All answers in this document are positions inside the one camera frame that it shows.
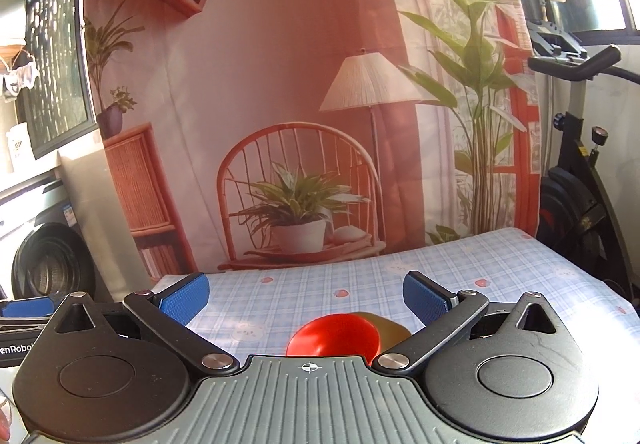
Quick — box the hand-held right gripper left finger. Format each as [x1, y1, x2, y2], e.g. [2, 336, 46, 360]
[47, 272, 241, 377]

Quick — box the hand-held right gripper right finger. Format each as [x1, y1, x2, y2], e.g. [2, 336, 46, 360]
[372, 270, 571, 377]

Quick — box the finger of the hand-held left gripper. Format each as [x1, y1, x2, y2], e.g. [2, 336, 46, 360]
[0, 296, 56, 369]

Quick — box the green oval plate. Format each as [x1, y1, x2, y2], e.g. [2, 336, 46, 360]
[350, 310, 413, 355]

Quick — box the red plastic bowl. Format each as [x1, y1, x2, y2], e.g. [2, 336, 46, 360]
[285, 313, 382, 360]

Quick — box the washing machine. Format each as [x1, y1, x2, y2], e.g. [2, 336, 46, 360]
[0, 179, 108, 302]

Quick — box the blue plaid cloth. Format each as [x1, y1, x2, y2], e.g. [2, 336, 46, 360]
[150, 226, 633, 365]

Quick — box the white plastic container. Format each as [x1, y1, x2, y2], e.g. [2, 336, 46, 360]
[6, 122, 33, 175]

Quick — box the black exercise bike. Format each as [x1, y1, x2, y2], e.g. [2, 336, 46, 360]
[525, 18, 640, 305]

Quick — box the hanging laundry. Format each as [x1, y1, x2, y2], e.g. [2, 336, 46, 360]
[0, 44, 41, 102]

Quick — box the printed room backdrop cloth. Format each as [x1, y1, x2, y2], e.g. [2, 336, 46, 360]
[82, 0, 543, 275]

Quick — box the window with metal grille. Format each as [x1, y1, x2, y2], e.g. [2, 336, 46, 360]
[25, 0, 98, 159]

